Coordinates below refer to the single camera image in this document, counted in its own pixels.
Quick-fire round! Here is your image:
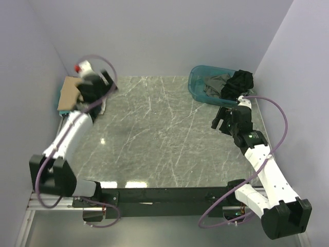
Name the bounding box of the tan t shirt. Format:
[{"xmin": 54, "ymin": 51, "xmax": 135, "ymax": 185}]
[{"xmin": 57, "ymin": 76, "xmax": 83, "ymax": 111}]

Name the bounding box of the teal plastic basket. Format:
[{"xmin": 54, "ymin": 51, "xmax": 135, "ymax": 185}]
[{"xmin": 188, "ymin": 65, "xmax": 237, "ymax": 108}]

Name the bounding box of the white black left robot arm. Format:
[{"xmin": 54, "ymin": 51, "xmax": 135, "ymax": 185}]
[{"xmin": 29, "ymin": 65, "xmax": 118, "ymax": 207}]

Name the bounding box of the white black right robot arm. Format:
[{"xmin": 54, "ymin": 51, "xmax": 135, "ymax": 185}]
[{"xmin": 211, "ymin": 104, "xmax": 312, "ymax": 239}]

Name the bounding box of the grey t shirt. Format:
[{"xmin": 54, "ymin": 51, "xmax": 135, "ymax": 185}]
[{"xmin": 203, "ymin": 74, "xmax": 254, "ymax": 101}]

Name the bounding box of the black t shirt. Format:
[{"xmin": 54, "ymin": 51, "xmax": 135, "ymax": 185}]
[{"xmin": 221, "ymin": 70, "xmax": 254, "ymax": 100}]

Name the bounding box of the folded teal t shirt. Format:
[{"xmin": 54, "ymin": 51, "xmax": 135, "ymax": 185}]
[{"xmin": 53, "ymin": 87, "xmax": 70, "ymax": 116}]

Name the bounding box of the black base crossbar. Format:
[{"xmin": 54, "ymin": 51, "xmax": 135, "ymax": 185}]
[{"xmin": 72, "ymin": 186, "xmax": 231, "ymax": 222}]

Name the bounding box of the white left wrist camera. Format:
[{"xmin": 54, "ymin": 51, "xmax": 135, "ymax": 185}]
[{"xmin": 74, "ymin": 60, "xmax": 96, "ymax": 78}]

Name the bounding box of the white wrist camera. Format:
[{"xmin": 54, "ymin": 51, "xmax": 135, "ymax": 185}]
[
  {"xmin": 237, "ymin": 95, "xmax": 252, "ymax": 109},
  {"xmin": 74, "ymin": 60, "xmax": 96, "ymax": 78}
]

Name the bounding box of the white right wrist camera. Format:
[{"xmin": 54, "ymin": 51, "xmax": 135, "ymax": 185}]
[{"xmin": 237, "ymin": 95, "xmax": 252, "ymax": 109}]

